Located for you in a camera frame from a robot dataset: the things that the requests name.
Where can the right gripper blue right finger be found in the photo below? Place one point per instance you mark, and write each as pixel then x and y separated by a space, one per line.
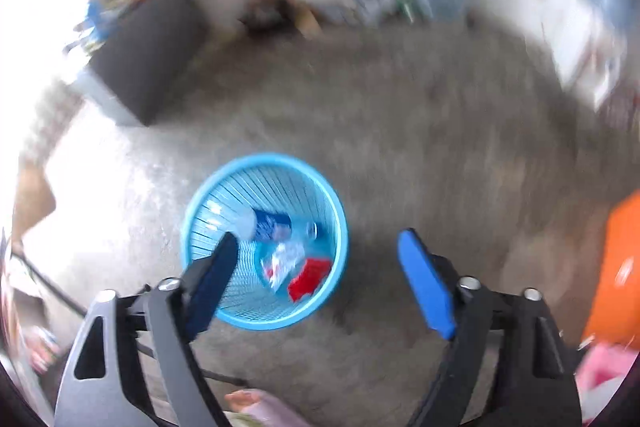
pixel 429 288

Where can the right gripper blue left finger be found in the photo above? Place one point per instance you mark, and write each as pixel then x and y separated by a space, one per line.
pixel 204 283

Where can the clear plastic cup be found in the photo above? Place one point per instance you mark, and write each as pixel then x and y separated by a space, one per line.
pixel 282 262

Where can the clear Pepsi plastic bottle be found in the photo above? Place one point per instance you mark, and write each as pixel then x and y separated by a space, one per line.
pixel 264 226

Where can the red plastic wrapper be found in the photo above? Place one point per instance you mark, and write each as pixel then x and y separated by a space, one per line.
pixel 309 278

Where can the blue plastic trash basket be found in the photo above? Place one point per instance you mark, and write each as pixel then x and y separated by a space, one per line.
pixel 278 183

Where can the pink slipper foot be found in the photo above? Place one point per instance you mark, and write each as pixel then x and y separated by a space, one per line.
pixel 255 407

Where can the orange plastic stool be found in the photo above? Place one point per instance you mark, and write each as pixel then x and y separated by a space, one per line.
pixel 614 314

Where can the grey cabinet box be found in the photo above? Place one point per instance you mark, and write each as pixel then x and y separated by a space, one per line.
pixel 131 74

